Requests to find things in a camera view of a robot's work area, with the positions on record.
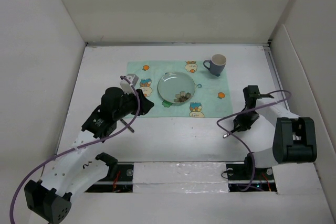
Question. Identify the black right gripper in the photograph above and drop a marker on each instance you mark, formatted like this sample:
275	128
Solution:
245	125

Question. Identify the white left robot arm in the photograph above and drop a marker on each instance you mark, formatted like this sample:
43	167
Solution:
51	197

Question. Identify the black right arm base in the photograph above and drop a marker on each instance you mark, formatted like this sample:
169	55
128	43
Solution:
238	176

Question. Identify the pale green floral plate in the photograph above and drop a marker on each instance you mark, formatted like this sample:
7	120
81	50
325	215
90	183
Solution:
176	87

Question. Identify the green cartoon print cloth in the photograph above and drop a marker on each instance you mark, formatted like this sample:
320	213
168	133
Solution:
211	98

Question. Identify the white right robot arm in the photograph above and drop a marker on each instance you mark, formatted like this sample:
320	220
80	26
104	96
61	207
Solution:
294	137

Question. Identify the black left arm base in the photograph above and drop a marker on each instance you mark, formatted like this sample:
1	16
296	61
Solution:
120	181

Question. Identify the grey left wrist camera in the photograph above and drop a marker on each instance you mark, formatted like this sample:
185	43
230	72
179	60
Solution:
128	83

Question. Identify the lilac ceramic mug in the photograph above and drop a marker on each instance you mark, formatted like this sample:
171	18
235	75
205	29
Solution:
216	64

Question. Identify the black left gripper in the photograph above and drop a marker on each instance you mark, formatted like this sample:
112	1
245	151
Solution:
145	104

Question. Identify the black handled table knife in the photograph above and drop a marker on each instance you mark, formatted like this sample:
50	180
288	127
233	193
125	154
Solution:
127	125

